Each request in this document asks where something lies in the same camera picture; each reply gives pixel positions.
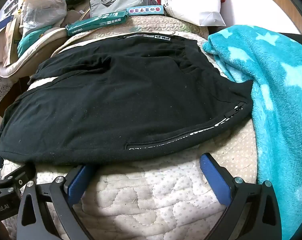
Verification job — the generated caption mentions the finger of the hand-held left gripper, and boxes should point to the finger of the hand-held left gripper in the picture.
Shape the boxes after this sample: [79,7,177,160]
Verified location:
[0,156,37,193]

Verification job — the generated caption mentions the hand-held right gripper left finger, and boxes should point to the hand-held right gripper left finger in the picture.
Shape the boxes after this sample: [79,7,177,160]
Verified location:
[16,164,96,240]

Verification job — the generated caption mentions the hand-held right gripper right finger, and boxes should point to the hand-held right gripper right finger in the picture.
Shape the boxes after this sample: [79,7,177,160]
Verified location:
[200,152,283,240]

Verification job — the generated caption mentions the black pants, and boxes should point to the black pants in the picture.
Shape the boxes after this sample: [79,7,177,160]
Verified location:
[0,33,253,167]

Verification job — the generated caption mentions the printed quilted bed pad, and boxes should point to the printed quilted bed pad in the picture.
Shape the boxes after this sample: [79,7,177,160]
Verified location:
[0,15,260,240]

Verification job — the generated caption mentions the diamond patterned mat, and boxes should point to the diamond patterned mat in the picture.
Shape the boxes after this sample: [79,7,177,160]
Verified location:
[0,65,14,110]

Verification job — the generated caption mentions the teal star blanket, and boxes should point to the teal star blanket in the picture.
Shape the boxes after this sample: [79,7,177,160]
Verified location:
[203,25,302,240]

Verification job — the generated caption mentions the folded beige quilted mat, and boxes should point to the folded beige quilted mat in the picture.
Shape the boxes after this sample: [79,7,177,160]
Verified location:
[0,26,69,79]

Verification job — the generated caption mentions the cardboard box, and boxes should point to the cardboard box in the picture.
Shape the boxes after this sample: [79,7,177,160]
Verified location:
[0,17,22,65]

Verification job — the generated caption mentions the teal white package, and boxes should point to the teal white package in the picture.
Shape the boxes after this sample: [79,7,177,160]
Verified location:
[17,29,54,55]

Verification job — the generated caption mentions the green paper ream package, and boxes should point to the green paper ream package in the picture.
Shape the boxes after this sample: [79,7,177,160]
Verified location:
[66,11,129,37]

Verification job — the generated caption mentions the clear plastic bag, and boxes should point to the clear plastic bag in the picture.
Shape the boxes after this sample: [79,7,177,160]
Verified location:
[20,0,67,34]

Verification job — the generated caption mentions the white shopping bag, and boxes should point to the white shopping bag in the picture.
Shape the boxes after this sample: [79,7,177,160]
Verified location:
[144,0,227,27]

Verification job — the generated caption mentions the blue shape toy box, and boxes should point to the blue shape toy box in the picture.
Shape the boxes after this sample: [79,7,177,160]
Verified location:
[126,5,164,18]

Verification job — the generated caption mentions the grey laptop bag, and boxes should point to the grey laptop bag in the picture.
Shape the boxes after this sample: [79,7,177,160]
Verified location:
[89,0,144,18]

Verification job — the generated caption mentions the wooden headboard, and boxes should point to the wooden headboard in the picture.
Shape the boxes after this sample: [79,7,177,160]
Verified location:
[246,0,302,34]

